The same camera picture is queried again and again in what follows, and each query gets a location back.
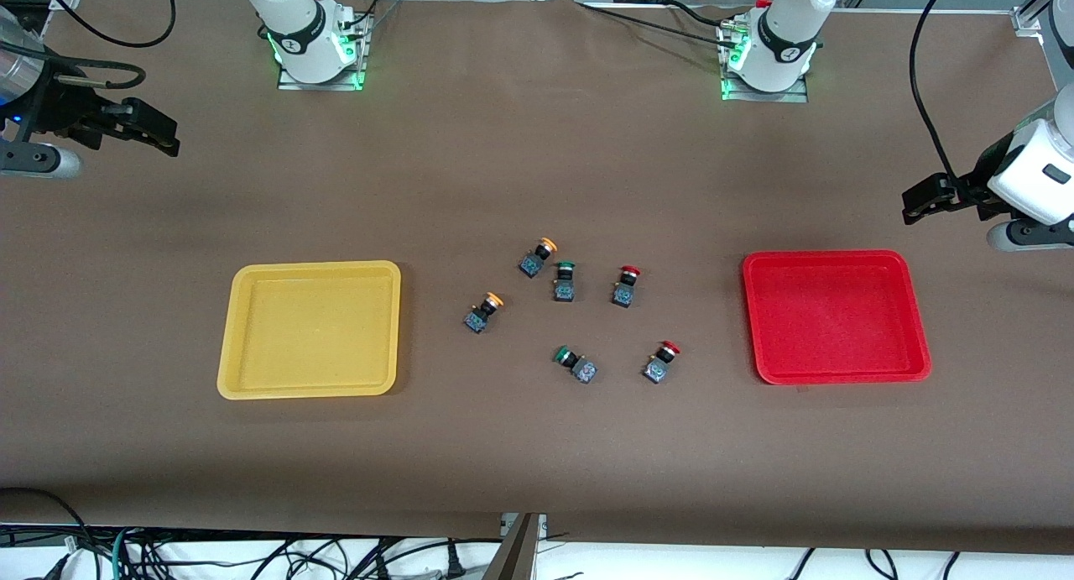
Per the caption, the red push button switch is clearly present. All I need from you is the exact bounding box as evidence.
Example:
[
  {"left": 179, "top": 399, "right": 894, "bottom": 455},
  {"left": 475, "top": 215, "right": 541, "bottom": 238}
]
[
  {"left": 612, "top": 266, "right": 644, "bottom": 309},
  {"left": 643, "top": 341, "right": 682, "bottom": 386}
]

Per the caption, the yellow push button switch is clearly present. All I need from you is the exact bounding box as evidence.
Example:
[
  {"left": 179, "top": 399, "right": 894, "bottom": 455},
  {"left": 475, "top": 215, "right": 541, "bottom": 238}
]
[
  {"left": 518, "top": 238, "right": 559, "bottom": 280},
  {"left": 463, "top": 292, "right": 505, "bottom": 335}
]

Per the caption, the red plastic tray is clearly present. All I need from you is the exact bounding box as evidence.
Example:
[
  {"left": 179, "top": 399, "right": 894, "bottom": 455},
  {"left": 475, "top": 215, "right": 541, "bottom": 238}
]
[{"left": 742, "top": 249, "right": 933, "bottom": 386}]

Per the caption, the yellow plastic tray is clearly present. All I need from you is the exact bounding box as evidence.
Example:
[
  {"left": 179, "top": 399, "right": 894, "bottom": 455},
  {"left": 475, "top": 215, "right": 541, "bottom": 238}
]
[{"left": 216, "top": 260, "right": 402, "bottom": 400}]

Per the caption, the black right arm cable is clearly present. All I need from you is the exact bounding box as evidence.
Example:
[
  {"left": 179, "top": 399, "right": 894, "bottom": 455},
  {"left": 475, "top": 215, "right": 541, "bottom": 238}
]
[{"left": 0, "top": 0, "right": 177, "bottom": 91}]

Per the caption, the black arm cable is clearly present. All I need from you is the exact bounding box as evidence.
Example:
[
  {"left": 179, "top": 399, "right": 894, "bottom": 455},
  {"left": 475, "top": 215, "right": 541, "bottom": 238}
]
[
  {"left": 910, "top": 0, "right": 1062, "bottom": 182},
  {"left": 0, "top": 0, "right": 177, "bottom": 91}
]

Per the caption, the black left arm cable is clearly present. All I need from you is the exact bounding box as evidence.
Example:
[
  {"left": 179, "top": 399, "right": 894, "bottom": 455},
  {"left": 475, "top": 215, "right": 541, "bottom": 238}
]
[{"left": 910, "top": 0, "right": 1062, "bottom": 182}]

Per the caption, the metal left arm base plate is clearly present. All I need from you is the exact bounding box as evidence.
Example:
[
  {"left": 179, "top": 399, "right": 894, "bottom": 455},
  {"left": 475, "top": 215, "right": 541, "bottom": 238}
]
[{"left": 719, "top": 19, "right": 811, "bottom": 104}]

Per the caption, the black cable on table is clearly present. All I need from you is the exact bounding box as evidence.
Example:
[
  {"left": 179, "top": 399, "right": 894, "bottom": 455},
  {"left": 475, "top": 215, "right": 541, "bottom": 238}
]
[{"left": 575, "top": 0, "right": 741, "bottom": 42}]

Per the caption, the green floor cable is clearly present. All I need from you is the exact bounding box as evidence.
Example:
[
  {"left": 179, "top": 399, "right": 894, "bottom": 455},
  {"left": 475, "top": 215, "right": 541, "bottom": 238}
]
[{"left": 111, "top": 526, "right": 137, "bottom": 580}]

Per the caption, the black floor cable bundle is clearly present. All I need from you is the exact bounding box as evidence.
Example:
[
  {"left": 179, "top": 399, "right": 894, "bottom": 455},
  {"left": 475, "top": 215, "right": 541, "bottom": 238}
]
[{"left": 0, "top": 488, "right": 504, "bottom": 580}]

